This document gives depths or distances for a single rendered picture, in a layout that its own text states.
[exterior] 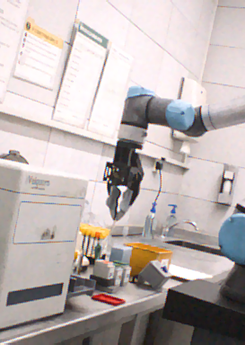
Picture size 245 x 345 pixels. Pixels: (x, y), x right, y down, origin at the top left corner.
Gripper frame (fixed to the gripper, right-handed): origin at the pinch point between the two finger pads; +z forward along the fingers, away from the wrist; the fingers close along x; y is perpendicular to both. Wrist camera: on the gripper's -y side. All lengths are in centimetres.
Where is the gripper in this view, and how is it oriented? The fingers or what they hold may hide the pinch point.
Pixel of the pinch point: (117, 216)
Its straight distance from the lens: 169.6
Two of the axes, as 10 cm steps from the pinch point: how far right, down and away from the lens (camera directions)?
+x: 9.1, 2.1, -3.5
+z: -2.1, 9.8, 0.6
